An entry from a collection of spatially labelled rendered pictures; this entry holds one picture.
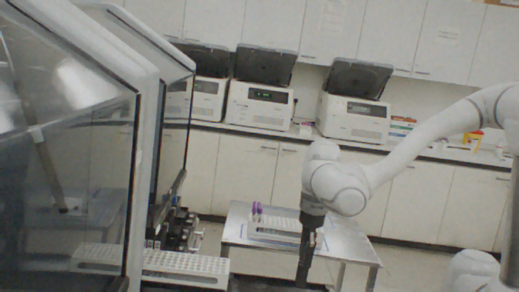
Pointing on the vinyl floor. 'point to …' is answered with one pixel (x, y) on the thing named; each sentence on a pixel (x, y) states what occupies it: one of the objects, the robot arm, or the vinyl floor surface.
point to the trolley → (334, 248)
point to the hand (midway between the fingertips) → (302, 273)
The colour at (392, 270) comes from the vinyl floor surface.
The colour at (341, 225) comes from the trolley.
